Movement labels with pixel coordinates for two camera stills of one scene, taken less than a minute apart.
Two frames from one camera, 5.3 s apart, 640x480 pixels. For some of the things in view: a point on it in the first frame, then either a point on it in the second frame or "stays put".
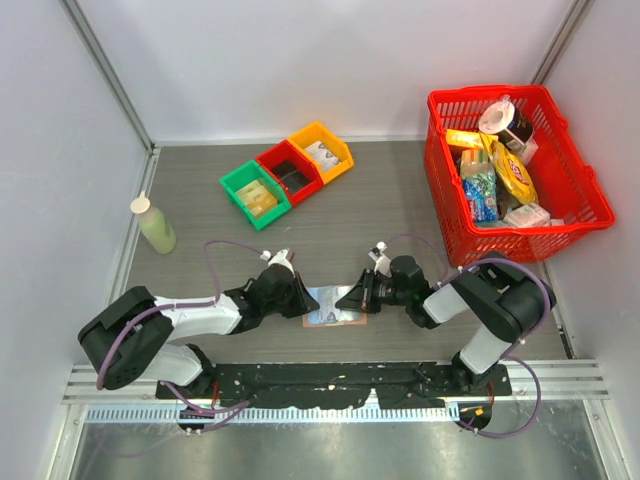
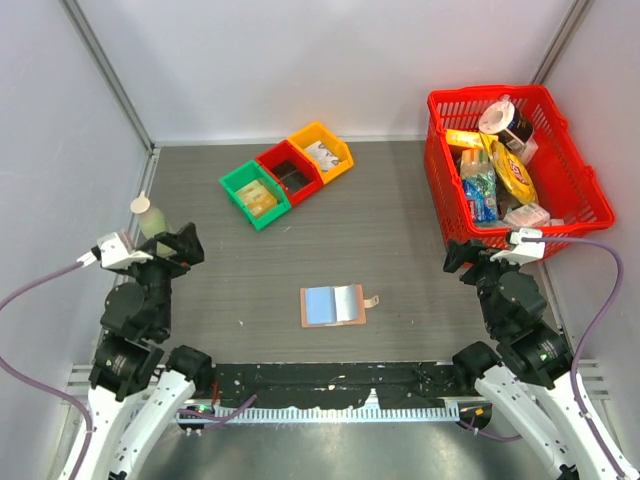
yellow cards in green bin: [257, 198] stays put
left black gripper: [304, 302] → [187, 243]
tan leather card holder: [327, 314] stays put
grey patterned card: [328, 160] stays put
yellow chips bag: [514, 174] stays put
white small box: [528, 216] stays put
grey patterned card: [328, 313] → [322, 154]
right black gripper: [362, 298] → [457, 253]
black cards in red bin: [291, 176] stays put
